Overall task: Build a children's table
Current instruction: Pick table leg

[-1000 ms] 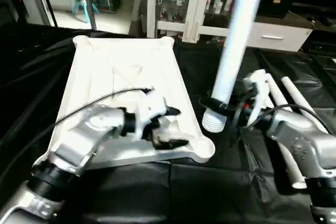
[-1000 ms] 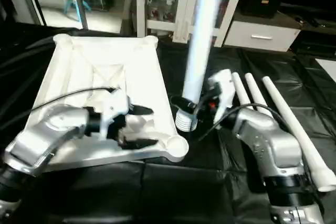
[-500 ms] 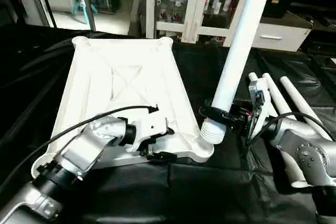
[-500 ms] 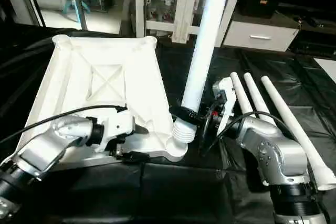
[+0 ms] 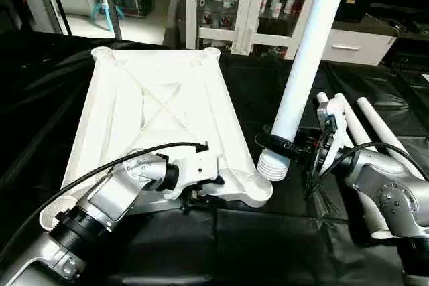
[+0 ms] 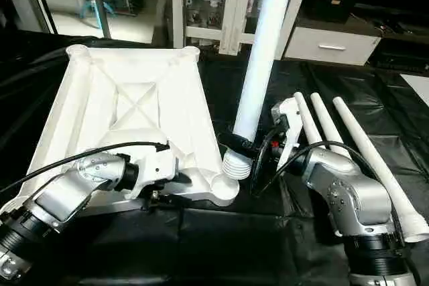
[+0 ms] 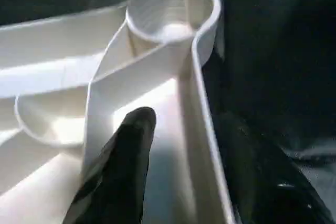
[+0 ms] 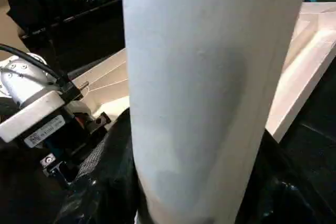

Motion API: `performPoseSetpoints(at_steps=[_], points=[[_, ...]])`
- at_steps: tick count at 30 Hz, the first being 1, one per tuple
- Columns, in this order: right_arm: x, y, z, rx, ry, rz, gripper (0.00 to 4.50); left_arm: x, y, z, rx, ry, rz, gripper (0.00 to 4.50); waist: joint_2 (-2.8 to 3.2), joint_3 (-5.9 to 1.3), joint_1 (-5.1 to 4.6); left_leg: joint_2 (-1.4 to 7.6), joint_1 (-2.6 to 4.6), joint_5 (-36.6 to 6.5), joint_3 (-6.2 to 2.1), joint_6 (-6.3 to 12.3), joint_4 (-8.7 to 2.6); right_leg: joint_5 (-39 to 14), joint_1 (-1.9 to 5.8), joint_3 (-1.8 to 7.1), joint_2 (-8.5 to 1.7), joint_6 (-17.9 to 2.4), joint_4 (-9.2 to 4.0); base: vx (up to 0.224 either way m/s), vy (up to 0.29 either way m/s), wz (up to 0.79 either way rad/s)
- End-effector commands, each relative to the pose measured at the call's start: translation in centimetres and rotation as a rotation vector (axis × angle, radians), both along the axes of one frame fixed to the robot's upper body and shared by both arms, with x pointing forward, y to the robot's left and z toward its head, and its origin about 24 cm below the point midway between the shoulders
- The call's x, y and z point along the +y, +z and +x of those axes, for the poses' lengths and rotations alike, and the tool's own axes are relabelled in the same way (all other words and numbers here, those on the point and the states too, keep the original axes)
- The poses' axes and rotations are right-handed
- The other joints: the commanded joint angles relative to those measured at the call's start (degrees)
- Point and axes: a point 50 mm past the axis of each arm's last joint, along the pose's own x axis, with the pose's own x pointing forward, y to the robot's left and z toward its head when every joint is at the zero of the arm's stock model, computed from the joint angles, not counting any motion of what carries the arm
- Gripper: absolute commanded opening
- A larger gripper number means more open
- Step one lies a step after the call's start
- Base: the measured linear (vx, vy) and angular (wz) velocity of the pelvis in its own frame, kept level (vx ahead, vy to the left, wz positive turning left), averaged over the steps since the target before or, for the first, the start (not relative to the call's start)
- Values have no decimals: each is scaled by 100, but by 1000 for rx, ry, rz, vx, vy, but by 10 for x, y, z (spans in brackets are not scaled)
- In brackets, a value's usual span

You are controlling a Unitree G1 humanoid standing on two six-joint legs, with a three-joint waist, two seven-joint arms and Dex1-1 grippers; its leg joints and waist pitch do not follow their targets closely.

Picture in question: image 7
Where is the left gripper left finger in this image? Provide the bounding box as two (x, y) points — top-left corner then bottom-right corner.
(63, 106), (157, 224)

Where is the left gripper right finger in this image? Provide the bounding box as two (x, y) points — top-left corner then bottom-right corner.
(213, 113), (336, 224)

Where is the black mat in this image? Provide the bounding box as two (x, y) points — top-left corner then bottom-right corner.
(0, 0), (336, 224)

